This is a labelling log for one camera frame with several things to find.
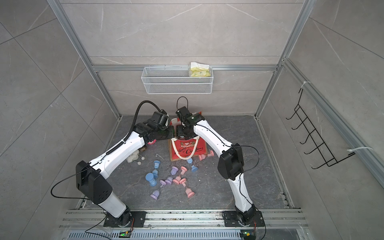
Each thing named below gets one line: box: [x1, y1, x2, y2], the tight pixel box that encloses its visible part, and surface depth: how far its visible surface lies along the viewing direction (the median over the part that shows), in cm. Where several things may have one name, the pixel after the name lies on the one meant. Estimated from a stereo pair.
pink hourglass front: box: [185, 188, 195, 199], surface depth 81 cm
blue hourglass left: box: [152, 160, 161, 179], surface depth 92 cm
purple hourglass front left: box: [150, 190, 160, 200], surface depth 81 cm
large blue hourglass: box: [145, 172, 158, 187], surface depth 81 cm
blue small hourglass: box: [186, 157, 199, 173], surface depth 94 cm
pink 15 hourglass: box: [198, 150, 215, 161], surface depth 97 cm
